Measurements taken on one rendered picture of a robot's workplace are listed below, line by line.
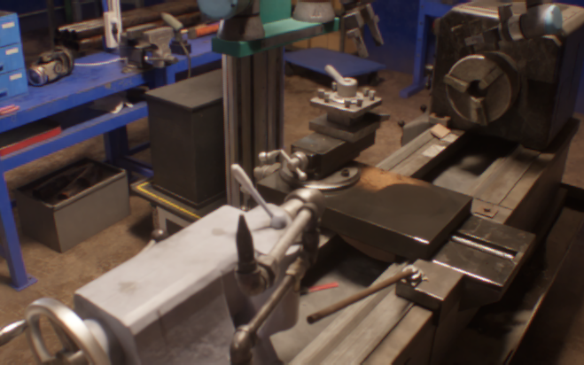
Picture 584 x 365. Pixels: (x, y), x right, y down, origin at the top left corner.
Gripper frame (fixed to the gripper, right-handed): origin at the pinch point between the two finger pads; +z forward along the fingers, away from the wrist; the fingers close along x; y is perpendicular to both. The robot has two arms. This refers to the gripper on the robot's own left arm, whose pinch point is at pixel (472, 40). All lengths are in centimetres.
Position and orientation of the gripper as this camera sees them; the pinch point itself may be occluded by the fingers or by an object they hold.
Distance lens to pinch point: 226.9
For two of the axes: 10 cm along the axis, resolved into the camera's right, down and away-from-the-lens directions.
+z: -6.2, 0.4, 7.9
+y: 3.2, 9.3, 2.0
